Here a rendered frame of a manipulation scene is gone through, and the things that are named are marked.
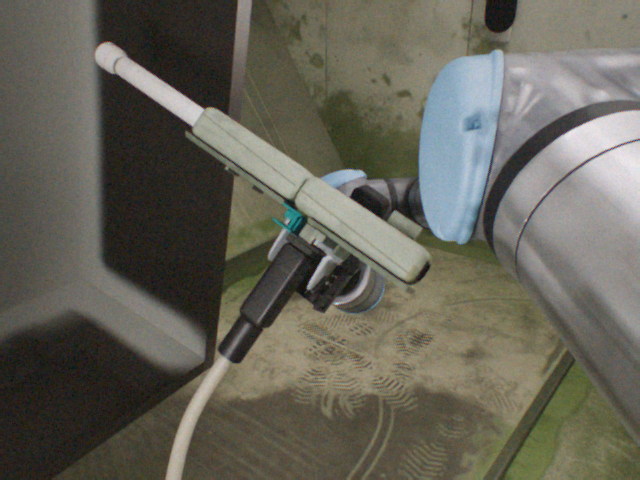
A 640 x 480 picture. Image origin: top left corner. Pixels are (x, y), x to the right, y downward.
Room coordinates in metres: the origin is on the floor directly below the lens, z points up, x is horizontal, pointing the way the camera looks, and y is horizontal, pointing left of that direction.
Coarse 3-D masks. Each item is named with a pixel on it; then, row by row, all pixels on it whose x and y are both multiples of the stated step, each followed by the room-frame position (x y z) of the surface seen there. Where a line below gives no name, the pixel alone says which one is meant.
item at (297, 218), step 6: (288, 210) 0.59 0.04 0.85; (294, 210) 0.58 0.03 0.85; (288, 216) 0.58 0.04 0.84; (294, 216) 0.58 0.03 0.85; (300, 216) 0.58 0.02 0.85; (276, 222) 0.58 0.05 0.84; (282, 222) 0.60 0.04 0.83; (294, 222) 0.58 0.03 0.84; (300, 222) 0.58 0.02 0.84; (306, 222) 0.60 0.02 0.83; (288, 228) 0.57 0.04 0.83; (294, 228) 0.58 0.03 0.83; (300, 228) 0.59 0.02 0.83; (294, 234) 0.58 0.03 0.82
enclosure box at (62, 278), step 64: (0, 0) 0.91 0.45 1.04; (64, 0) 0.99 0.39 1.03; (128, 0) 0.93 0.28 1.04; (192, 0) 0.86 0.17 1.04; (0, 64) 0.91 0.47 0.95; (64, 64) 1.00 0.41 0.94; (192, 64) 0.86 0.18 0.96; (0, 128) 0.92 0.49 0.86; (64, 128) 1.00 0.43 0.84; (128, 128) 0.95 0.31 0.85; (0, 192) 0.92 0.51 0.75; (64, 192) 1.01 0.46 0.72; (128, 192) 0.96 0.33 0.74; (192, 192) 0.87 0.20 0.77; (0, 256) 0.92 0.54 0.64; (64, 256) 1.02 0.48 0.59; (128, 256) 0.97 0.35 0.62; (192, 256) 0.88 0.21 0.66; (0, 320) 0.91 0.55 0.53; (64, 320) 0.93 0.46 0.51; (128, 320) 0.95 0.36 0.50; (192, 320) 0.89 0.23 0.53; (0, 384) 0.77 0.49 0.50; (64, 384) 0.78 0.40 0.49; (128, 384) 0.80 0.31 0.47; (0, 448) 0.66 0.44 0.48; (64, 448) 0.67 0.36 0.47
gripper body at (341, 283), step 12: (312, 276) 0.64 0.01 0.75; (324, 276) 0.63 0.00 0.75; (336, 276) 0.65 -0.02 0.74; (348, 276) 0.66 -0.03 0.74; (360, 276) 0.71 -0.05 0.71; (300, 288) 0.63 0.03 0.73; (324, 288) 0.64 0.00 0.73; (336, 288) 0.65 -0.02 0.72; (348, 288) 0.71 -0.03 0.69; (312, 300) 0.62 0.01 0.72; (324, 300) 0.62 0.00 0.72; (324, 312) 0.65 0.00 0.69
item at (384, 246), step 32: (128, 64) 0.76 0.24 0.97; (160, 96) 0.72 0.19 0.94; (192, 128) 0.67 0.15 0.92; (224, 128) 0.66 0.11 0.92; (224, 160) 0.64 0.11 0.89; (256, 160) 0.63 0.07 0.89; (288, 160) 0.62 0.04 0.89; (288, 192) 0.60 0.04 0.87; (320, 192) 0.59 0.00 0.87; (320, 224) 0.57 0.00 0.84; (352, 224) 0.56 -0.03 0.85; (384, 224) 0.55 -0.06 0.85; (416, 224) 0.56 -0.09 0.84; (288, 256) 0.57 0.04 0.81; (320, 256) 0.58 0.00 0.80; (384, 256) 0.53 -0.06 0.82; (416, 256) 0.52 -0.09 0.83; (256, 288) 0.56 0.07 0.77; (288, 288) 0.55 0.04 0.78; (256, 320) 0.54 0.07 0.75; (224, 352) 0.53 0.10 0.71
